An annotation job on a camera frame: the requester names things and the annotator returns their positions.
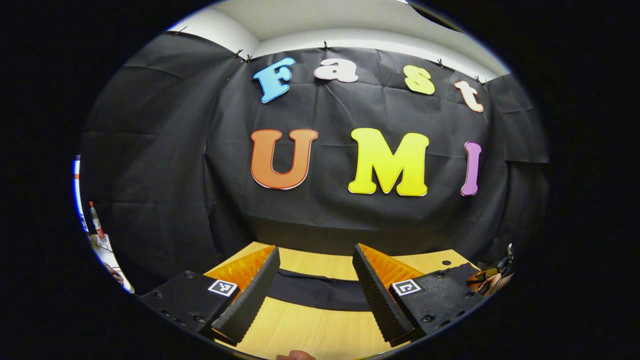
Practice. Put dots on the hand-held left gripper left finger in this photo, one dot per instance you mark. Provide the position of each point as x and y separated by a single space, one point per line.
252 297

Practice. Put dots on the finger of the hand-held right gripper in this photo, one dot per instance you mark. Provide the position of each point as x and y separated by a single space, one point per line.
482 274

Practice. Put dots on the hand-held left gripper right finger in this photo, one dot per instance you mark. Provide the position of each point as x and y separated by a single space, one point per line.
377 300

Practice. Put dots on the white side table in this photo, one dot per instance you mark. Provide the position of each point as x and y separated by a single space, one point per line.
107 255

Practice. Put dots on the black backdrop cloth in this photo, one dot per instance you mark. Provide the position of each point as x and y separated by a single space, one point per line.
160 165

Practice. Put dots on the red bottle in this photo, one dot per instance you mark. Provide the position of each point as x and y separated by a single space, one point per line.
96 220

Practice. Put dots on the white printed panel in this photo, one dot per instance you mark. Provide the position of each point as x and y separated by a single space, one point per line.
78 195

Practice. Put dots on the row of black cloth clips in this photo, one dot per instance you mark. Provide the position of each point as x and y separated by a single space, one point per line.
325 46

